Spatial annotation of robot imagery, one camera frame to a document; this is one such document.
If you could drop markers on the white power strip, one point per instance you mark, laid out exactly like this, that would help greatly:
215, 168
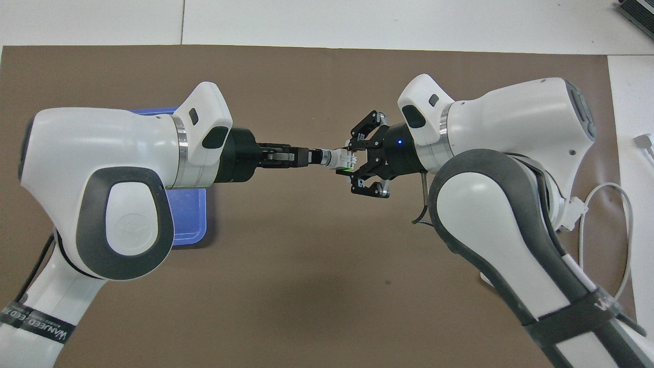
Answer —
485, 278

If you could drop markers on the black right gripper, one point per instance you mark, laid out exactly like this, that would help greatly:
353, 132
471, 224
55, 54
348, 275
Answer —
401, 151

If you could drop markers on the blue plastic tray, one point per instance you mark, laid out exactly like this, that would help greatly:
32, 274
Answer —
189, 220

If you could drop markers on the brown table mat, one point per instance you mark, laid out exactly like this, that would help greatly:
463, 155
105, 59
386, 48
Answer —
306, 281

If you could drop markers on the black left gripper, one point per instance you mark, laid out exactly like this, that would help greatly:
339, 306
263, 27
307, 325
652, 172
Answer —
240, 156

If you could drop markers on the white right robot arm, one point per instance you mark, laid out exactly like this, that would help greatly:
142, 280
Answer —
511, 128

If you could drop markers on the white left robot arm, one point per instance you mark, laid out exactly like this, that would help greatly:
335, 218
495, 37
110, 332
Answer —
102, 153

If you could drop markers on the white-backed selector switch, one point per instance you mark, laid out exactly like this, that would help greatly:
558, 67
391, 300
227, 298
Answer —
334, 158

